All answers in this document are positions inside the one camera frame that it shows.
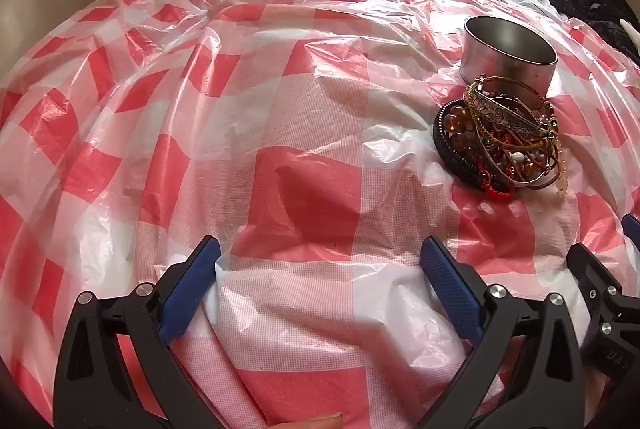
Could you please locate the white pointed object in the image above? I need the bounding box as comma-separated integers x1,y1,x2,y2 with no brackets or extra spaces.
619,19,640,57

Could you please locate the person's left hand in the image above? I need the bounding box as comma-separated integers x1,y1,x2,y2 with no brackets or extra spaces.
272,413,347,429

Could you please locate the red checked plastic sheet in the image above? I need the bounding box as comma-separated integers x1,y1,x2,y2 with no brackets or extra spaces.
0,0,640,429

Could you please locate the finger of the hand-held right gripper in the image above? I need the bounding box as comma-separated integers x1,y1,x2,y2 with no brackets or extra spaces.
566,243,640,377
620,213,640,260

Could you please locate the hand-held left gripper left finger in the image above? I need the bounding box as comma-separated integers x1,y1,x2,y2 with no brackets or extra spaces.
52,235,222,429

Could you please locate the amber bead bracelet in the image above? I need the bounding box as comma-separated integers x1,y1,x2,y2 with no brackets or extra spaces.
440,101,475,162

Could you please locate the round metal tin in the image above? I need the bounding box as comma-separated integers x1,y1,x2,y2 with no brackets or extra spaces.
459,16,559,98

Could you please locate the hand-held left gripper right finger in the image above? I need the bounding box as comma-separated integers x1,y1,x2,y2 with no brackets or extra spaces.
419,236,586,429

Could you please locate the pile of mixed bracelets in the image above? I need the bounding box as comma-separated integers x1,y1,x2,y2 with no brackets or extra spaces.
433,74,571,202

